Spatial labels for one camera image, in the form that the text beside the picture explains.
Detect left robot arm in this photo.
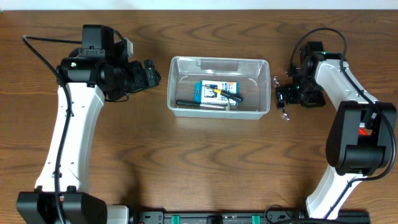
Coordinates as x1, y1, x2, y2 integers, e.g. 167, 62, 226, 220
16, 24, 161, 223

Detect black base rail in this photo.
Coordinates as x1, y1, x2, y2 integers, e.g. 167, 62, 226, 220
128, 208, 371, 224

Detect red-handled pliers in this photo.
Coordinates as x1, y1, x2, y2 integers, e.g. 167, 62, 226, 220
358, 128, 368, 136

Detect black yellow screwdriver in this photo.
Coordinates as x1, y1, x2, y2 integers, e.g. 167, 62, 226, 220
203, 85, 243, 103

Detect small black-handled hammer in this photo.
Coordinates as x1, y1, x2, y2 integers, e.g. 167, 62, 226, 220
176, 100, 231, 111

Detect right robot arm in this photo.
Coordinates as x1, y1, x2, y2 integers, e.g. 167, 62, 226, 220
275, 41, 397, 220

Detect white blue cardboard box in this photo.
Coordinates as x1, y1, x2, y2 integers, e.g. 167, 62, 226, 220
194, 80, 239, 106

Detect clear plastic container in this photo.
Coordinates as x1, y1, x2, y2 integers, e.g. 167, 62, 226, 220
167, 56, 271, 119

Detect small silver wrench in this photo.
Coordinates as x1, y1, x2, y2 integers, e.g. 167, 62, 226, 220
273, 76, 290, 121

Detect left black cable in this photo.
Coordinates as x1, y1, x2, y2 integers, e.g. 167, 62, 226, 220
22, 35, 83, 224

